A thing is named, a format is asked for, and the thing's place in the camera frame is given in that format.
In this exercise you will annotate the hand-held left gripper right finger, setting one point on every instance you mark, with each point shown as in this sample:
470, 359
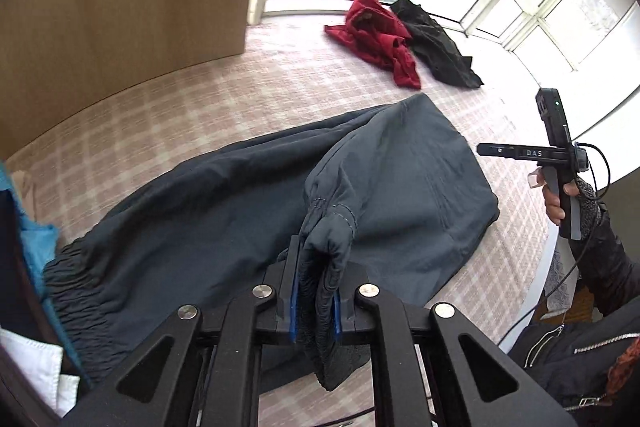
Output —
338, 314

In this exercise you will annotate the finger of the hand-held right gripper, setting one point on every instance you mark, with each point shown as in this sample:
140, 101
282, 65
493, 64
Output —
497, 151

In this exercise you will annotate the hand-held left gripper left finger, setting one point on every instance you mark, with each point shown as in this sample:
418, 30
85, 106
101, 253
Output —
294, 307

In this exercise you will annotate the dark grey pants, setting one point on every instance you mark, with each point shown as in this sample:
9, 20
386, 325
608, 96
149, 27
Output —
200, 207

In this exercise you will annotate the stack of folded clothes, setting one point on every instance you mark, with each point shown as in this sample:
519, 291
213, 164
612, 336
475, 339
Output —
20, 282

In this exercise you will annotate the person's right hand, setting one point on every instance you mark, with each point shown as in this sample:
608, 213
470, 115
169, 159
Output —
552, 204

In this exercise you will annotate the black garment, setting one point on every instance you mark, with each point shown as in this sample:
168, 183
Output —
440, 52

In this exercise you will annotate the white lace cloth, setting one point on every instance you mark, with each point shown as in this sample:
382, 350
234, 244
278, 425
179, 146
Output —
560, 282

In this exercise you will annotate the dark red garment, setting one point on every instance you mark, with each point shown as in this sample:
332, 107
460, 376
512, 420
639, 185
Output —
380, 42

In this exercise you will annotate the orange patterned cloth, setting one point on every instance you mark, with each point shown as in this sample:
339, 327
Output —
625, 367

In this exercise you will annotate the large brown wooden board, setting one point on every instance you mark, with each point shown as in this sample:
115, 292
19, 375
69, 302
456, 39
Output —
125, 7

